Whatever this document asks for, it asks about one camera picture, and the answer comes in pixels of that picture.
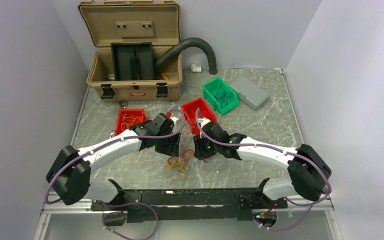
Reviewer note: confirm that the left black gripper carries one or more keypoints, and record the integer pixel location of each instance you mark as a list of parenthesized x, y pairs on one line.
[(172, 149)]

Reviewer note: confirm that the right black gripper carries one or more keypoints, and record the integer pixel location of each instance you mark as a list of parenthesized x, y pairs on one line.
[(200, 152)]

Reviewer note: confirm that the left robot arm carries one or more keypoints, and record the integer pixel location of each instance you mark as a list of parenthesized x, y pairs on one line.
[(69, 178)]

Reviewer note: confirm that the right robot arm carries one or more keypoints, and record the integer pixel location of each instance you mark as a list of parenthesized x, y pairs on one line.
[(307, 173)]

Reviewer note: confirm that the right red plastic bin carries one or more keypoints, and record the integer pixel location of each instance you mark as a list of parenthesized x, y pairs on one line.
[(190, 108)]

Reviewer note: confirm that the red plastic bin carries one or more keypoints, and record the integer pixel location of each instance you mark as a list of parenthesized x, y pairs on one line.
[(129, 117), (190, 108)]

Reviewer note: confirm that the left red plastic bin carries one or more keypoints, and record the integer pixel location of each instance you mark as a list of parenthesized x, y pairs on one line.
[(129, 117)]

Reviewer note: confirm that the yellow item in toolbox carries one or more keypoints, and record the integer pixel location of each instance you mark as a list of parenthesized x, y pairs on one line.
[(164, 76)]

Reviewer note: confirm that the silver wrench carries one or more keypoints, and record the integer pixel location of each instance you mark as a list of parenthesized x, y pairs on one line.
[(122, 105)]

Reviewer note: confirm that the green plastic bin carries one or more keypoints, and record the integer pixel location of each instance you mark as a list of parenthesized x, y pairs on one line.
[(220, 95)]

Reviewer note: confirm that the white pipe fitting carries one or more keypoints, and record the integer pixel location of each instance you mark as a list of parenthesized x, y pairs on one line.
[(196, 68)]

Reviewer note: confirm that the black toolbox tray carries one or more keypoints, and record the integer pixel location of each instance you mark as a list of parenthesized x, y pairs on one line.
[(133, 61)]

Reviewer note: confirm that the grey plastic case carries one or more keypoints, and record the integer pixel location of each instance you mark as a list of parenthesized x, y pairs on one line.
[(249, 92)]

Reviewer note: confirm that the tan plastic toolbox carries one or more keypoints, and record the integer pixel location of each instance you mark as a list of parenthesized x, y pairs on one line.
[(130, 35)]

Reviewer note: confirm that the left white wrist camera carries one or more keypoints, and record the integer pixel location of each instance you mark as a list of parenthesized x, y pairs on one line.
[(176, 119)]

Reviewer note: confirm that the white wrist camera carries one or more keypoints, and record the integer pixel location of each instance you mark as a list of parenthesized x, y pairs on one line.
[(202, 122), (176, 119)]

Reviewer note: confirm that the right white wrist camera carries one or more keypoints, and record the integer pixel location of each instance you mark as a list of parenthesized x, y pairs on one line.
[(202, 122)]

